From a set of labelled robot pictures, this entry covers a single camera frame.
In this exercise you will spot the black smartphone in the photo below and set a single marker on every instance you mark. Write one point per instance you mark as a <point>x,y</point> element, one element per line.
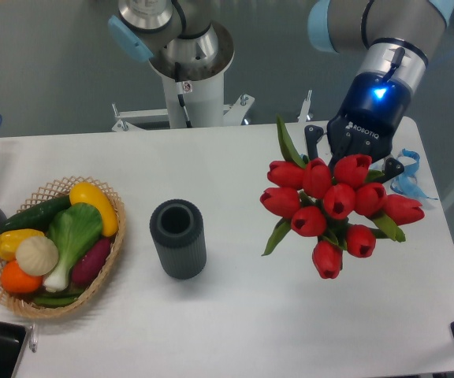
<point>12,340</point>

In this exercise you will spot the purple sweet potato toy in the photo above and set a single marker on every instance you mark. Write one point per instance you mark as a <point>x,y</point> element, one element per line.
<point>89,266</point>

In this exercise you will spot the cream steamed bun toy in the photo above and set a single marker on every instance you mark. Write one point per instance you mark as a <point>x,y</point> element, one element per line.
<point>37,255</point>

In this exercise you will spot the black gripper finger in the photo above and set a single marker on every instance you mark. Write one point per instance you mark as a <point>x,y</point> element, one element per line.
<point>313,134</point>
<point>390,170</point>

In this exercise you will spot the orange fruit toy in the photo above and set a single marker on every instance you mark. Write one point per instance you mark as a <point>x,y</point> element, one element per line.
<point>14,280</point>

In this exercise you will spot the red tulip bouquet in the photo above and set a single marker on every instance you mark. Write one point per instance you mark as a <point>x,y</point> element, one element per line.
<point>345,208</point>

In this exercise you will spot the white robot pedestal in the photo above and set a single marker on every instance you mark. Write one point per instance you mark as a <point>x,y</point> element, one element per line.
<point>193,86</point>

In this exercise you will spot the green pea pod toy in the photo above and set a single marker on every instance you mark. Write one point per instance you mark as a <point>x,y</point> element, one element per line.
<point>56,300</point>

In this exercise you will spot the green bok choy toy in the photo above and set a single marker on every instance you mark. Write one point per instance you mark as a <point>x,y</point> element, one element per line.
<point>74,232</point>

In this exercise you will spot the white metal mounting frame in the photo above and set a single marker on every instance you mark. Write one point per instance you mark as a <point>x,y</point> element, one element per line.
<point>234,114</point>

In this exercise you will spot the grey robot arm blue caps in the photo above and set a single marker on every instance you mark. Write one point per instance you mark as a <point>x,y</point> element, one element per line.
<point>190,52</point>

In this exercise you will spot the clear pen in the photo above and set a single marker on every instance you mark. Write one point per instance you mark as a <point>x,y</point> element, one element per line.
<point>33,337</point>

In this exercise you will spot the green cucumber toy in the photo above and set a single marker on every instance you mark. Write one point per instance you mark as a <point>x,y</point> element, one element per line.
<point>37,217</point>

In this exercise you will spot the yellow bell pepper toy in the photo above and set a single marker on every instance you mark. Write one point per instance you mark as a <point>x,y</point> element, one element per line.
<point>10,241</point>

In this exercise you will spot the blue ribbon bundle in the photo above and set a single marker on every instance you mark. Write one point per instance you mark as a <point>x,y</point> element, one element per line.
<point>406,183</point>

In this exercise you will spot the woven wicker basket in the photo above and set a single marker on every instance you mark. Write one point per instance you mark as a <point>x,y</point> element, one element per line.
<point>55,189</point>

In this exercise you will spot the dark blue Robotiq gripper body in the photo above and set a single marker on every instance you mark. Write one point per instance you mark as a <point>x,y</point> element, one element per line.
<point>368,118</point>

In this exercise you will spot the yellow squash toy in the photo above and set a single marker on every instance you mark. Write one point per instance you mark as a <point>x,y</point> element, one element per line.
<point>90,194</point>

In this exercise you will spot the dark grey ribbed vase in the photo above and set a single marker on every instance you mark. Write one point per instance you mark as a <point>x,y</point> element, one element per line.
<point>177,230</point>

